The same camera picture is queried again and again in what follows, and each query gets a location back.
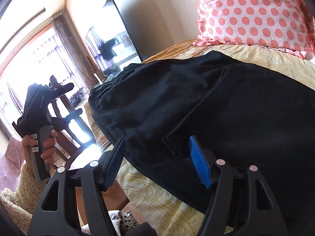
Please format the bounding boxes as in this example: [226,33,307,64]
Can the cream yellow patterned bedspread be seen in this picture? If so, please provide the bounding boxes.
[83,40,315,236]

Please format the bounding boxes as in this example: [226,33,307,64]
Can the brown patterned curtain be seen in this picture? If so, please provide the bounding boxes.
[51,10,98,92]

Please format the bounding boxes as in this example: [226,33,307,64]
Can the black flat screen television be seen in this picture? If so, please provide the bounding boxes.
[85,0,143,77]

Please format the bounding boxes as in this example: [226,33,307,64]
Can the dark wooden chair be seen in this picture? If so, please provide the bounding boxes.
[48,95,96,170]

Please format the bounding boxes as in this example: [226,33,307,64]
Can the black pants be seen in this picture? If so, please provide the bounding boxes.
[87,50,315,236]

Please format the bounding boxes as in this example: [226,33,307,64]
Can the person's left hand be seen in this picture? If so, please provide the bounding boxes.
[21,128,59,173]

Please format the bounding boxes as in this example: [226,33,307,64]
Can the cream fuzzy sleeve forearm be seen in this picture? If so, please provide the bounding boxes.
[1,164,47,234]

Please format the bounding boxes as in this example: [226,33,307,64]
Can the left pink polka-dot pillow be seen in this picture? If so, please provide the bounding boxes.
[194,0,314,60]

